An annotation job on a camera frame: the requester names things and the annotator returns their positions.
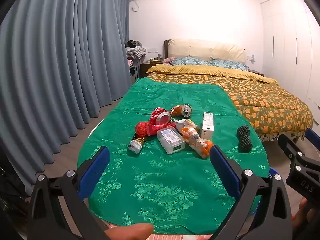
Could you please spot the pink striped cloth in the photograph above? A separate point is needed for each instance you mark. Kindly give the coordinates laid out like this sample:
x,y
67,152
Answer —
x,y
175,237

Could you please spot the wall socket with charger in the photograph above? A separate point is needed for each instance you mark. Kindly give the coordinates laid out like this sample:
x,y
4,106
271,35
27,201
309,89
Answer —
x,y
251,58

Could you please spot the person's right hand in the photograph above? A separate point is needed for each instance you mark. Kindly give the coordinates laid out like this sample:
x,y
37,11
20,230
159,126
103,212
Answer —
x,y
303,208

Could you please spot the clear plastic box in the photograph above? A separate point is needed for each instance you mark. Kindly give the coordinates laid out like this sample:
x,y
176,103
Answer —
x,y
171,140

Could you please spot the orange white snack packet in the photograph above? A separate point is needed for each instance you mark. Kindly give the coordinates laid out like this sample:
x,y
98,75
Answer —
x,y
197,142

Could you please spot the wooden nightstand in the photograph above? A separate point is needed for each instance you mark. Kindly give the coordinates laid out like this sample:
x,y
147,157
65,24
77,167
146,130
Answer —
x,y
150,68

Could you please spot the pile of clothes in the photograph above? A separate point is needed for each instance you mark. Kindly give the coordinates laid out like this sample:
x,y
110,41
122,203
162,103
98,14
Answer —
x,y
135,51

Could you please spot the person's left hand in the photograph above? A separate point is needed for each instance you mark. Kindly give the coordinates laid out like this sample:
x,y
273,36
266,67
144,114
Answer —
x,y
130,232

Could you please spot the white wall switch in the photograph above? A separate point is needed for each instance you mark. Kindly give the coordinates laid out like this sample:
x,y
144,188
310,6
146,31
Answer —
x,y
151,50

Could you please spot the cream padded bed headboard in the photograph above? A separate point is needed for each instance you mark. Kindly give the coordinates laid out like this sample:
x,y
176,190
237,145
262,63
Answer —
x,y
200,48

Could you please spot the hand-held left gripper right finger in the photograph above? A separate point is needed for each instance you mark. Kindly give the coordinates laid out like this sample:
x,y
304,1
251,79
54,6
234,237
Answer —
x,y
223,167

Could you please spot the grey blue curtain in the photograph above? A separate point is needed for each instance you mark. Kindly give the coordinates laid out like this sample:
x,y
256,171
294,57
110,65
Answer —
x,y
62,55

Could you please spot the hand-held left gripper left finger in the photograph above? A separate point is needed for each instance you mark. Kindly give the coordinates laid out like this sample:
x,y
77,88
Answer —
x,y
96,170

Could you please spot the white wardrobe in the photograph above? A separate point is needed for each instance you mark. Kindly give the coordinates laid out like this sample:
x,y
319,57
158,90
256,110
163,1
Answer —
x,y
287,42

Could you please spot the red foil wrapper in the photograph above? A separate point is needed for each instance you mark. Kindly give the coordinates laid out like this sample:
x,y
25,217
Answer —
x,y
143,129

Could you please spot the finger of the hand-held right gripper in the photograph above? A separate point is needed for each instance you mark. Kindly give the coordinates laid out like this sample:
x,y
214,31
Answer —
x,y
287,142
313,137

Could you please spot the black white floral bed skirt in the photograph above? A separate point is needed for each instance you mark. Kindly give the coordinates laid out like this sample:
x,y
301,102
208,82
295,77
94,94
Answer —
x,y
282,136

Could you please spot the blue floral pillow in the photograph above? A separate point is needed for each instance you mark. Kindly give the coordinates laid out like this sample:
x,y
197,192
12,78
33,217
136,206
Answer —
x,y
228,65
190,61

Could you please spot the red crushed can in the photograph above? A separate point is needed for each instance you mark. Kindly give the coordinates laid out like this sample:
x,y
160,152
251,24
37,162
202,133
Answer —
x,y
162,117

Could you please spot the green floral tablecloth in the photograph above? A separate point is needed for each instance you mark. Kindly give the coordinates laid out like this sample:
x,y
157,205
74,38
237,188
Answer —
x,y
155,180

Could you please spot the blue plastic mesh basket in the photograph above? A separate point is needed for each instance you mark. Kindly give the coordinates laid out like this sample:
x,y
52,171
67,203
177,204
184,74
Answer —
x,y
273,173

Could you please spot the bed with orange floral quilt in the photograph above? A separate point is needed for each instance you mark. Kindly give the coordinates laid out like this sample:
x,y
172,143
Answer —
x,y
250,97

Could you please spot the orange crushed can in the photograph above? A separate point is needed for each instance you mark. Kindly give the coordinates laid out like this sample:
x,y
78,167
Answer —
x,y
181,110

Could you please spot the white green drink carton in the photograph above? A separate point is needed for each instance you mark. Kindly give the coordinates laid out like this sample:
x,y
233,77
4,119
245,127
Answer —
x,y
208,127

